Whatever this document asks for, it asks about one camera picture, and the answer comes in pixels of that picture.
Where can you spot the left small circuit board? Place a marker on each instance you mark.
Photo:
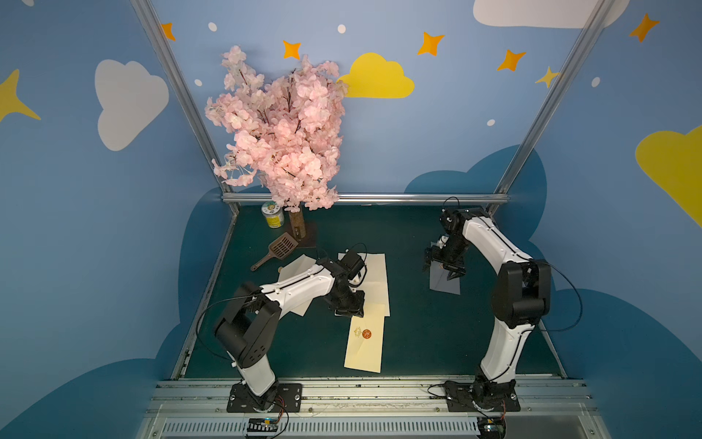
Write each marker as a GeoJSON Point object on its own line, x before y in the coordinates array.
{"type": "Point", "coordinates": [261, 428]}

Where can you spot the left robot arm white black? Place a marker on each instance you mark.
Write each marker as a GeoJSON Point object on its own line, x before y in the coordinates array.
{"type": "Point", "coordinates": [247, 326]}

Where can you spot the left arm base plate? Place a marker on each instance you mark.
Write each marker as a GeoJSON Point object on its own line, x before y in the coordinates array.
{"type": "Point", "coordinates": [281, 395]}

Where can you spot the brown slotted scoop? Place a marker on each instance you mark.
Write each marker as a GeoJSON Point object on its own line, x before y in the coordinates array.
{"type": "Point", "coordinates": [279, 249]}

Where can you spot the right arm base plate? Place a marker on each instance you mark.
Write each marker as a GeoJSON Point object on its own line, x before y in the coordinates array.
{"type": "Point", "coordinates": [466, 395]}

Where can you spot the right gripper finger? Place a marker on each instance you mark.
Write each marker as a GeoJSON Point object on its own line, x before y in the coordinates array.
{"type": "Point", "coordinates": [429, 256]}
{"type": "Point", "coordinates": [454, 271]}

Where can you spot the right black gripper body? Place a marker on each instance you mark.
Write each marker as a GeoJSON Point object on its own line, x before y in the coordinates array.
{"type": "Point", "coordinates": [444, 262]}

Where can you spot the pink cherry blossom tree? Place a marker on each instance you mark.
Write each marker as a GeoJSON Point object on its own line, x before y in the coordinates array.
{"type": "Point", "coordinates": [286, 133]}

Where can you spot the right aluminium frame post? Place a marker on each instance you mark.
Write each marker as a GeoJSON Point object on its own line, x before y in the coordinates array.
{"type": "Point", "coordinates": [585, 42]}

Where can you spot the aluminium rail base frame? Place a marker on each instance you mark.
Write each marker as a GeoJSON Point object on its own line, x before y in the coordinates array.
{"type": "Point", "coordinates": [386, 407]}

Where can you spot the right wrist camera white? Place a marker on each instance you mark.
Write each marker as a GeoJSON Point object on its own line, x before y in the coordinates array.
{"type": "Point", "coordinates": [441, 242]}

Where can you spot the small circuit board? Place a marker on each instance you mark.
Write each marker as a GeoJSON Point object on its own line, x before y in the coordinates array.
{"type": "Point", "coordinates": [261, 428]}
{"type": "Point", "coordinates": [491, 428]}

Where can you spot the grey envelope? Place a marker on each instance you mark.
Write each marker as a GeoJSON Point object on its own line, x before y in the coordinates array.
{"type": "Point", "coordinates": [440, 281]}

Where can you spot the yellow envelope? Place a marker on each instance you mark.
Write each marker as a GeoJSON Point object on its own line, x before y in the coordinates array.
{"type": "Point", "coordinates": [365, 339]}

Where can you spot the cream paper sheet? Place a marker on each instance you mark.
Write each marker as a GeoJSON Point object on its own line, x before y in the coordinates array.
{"type": "Point", "coordinates": [373, 280]}

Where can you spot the right small circuit board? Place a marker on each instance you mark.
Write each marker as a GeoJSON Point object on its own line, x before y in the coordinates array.
{"type": "Point", "coordinates": [491, 428]}

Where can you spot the back horizontal aluminium bar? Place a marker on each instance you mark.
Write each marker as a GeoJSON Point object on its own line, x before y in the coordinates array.
{"type": "Point", "coordinates": [405, 199]}

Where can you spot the aluminium frame post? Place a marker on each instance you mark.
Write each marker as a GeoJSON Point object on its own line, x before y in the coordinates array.
{"type": "Point", "coordinates": [151, 24]}
{"type": "Point", "coordinates": [585, 42]}

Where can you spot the yellow green tin can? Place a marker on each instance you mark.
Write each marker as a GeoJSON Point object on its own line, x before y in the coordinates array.
{"type": "Point", "coordinates": [273, 214]}

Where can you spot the left aluminium frame post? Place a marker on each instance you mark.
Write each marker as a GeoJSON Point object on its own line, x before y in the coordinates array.
{"type": "Point", "coordinates": [151, 24]}

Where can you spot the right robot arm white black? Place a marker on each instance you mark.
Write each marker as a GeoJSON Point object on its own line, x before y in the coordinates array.
{"type": "Point", "coordinates": [520, 298]}

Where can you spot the white paper sheet left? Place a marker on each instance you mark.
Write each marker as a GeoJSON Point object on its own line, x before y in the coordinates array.
{"type": "Point", "coordinates": [299, 269]}

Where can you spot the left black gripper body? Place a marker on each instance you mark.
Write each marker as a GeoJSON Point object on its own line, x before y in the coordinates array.
{"type": "Point", "coordinates": [348, 302]}

